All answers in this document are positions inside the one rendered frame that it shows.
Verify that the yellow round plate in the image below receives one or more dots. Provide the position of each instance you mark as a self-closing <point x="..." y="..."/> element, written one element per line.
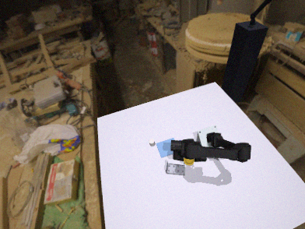
<point x="188" y="162"/>

